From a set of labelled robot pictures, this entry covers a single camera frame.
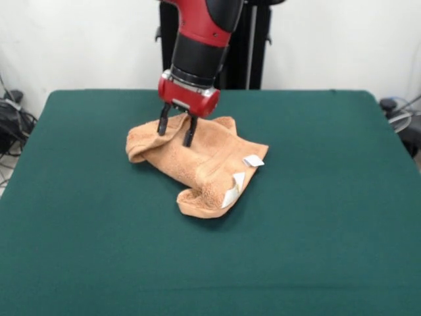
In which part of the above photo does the tan terry towel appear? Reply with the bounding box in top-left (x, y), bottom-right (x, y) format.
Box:
top-left (125, 113), bottom-right (270, 220)

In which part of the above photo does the grey pedestal leg foot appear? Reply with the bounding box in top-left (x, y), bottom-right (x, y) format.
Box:
top-left (380, 97), bottom-right (399, 112)
top-left (3, 90), bottom-right (24, 103)

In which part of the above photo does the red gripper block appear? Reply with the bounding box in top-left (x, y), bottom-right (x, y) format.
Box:
top-left (157, 70), bottom-right (221, 147)

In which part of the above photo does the black equipment stand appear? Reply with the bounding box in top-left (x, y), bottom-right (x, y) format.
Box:
top-left (399, 115), bottom-right (421, 159)

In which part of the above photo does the black cable tangle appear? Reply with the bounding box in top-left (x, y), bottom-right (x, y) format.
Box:
top-left (0, 98), bottom-right (37, 159)

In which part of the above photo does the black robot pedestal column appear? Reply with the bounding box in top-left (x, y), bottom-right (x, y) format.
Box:
top-left (153, 0), bottom-right (286, 90)

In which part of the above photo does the dark green table cloth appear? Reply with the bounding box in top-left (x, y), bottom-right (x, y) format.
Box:
top-left (0, 89), bottom-right (421, 316)

